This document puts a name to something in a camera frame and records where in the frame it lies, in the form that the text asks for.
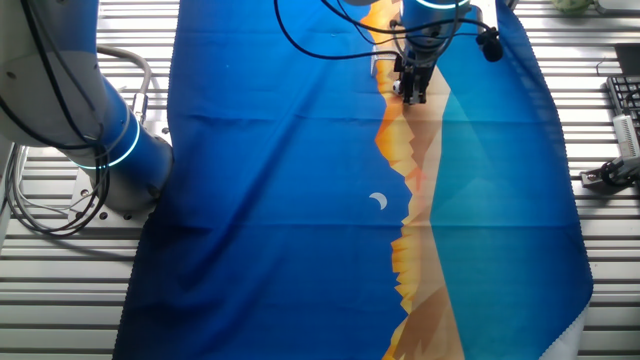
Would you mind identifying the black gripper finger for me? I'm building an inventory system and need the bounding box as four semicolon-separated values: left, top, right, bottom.
414;70;430;105
401;70;416;105

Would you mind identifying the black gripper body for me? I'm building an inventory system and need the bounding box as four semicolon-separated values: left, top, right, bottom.
393;42;442;75

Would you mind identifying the white mesh goal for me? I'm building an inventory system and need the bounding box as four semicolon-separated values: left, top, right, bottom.
370;46;401;77

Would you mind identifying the green round object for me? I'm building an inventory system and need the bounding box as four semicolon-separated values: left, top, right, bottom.
551;0;595;16

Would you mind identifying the blue landscape print cloth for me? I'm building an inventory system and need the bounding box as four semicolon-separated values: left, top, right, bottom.
112;0;595;360

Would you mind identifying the black keyboard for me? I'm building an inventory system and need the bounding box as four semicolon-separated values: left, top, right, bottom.
605;74;640;126

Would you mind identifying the white flat object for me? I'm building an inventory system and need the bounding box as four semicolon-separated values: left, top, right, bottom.
594;0;640;14

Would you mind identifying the dark box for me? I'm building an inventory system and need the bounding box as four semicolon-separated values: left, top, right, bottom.
613;43;640;76

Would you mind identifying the black clamp tool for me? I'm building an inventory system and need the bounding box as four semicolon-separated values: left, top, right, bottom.
579;157;640;194

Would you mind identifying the long black cable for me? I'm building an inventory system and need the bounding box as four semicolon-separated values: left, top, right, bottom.
319;0;494;39
273;0;401;61

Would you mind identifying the black round cable plug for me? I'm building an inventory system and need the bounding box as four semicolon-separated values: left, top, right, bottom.
474;28;505;64

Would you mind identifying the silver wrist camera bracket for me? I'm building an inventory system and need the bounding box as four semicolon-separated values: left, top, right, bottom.
467;0;500;32

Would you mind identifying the metal cable connector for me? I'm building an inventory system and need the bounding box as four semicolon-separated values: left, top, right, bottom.
130;92;150;126

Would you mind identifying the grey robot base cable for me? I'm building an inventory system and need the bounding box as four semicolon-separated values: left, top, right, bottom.
94;43;153;111

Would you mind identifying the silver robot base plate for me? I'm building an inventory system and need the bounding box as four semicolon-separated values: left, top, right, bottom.
67;124;174;232

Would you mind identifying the black and grey cable bundle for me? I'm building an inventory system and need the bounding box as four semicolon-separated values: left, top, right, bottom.
0;142;111;239

